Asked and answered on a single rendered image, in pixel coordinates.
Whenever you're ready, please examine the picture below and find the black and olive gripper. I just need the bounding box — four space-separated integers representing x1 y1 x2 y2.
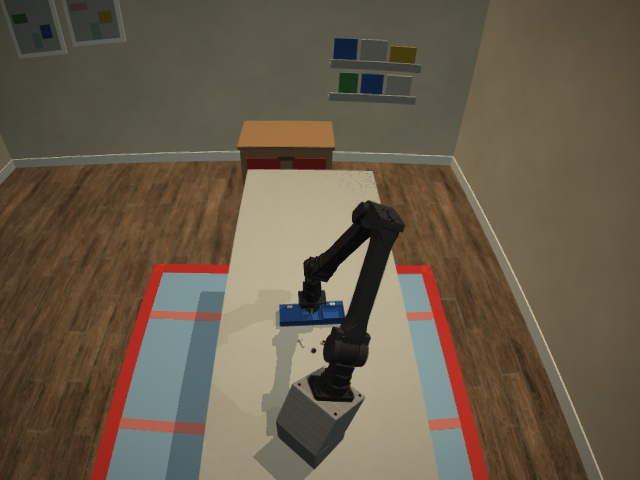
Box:
298 290 326 315

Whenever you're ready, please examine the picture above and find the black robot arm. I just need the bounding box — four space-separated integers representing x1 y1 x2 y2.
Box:
303 200 405 402

